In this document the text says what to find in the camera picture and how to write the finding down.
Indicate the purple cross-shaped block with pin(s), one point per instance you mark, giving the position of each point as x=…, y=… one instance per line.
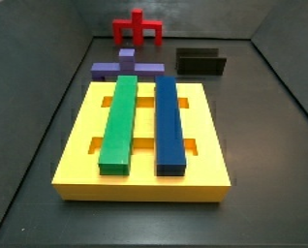
x=125, y=67

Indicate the yellow slotted board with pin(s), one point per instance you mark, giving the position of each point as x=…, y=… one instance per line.
x=205, y=181

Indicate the blue long bar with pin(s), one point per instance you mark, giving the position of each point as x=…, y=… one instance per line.
x=169, y=158

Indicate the green long bar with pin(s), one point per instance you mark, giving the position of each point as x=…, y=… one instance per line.
x=114, y=153

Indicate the red cross-shaped block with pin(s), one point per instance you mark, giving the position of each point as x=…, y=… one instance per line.
x=137, y=25

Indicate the black angle bracket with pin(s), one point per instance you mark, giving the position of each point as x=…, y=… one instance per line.
x=198, y=61

